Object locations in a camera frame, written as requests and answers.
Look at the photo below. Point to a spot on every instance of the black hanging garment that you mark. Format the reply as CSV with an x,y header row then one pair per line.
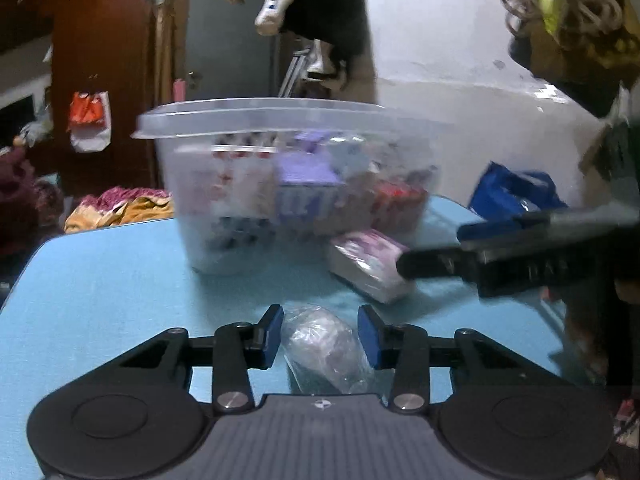
x,y
335,15

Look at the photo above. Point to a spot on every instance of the purple box with barcode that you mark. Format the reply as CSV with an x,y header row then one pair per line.
x,y
306,185

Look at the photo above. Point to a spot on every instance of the dark wooden wardrobe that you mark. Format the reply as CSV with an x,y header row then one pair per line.
x,y
100,60

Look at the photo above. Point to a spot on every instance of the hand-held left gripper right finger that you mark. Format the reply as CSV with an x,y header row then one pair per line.
x,y
370,337

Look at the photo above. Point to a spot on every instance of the pink roll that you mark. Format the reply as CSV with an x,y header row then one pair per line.
x,y
179,89

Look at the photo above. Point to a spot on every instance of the red snack box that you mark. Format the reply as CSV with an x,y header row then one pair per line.
x,y
397,200

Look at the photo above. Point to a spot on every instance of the yellow and pink floral cloth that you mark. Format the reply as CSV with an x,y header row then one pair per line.
x,y
122,207

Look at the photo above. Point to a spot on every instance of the clear plastic storage box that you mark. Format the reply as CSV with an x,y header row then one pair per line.
x,y
235,170

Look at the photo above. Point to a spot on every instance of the red and white box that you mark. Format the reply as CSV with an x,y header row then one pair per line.
x,y
235,175

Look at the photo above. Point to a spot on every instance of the grey door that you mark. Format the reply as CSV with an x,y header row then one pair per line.
x,y
225,35

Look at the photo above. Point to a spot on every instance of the dark brown bag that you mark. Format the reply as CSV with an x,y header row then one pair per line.
x,y
580,70

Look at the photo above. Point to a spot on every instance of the orange and white plastic bag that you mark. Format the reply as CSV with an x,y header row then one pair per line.
x,y
89,120

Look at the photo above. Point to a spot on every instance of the pink and purple packet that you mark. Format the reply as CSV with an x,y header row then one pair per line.
x,y
367,260

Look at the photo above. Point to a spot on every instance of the blue bag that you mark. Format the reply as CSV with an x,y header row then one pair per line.
x,y
515,192

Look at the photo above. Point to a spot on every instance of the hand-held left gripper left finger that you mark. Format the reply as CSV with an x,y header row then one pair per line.
x,y
272,337

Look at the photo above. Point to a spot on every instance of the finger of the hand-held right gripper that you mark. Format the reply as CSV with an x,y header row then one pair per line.
x,y
435,262
492,229

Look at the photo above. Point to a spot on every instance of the clear plastic bundle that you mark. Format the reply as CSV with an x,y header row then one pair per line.
x,y
320,345

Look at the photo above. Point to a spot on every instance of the maroon cloth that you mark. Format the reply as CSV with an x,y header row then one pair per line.
x,y
25,200

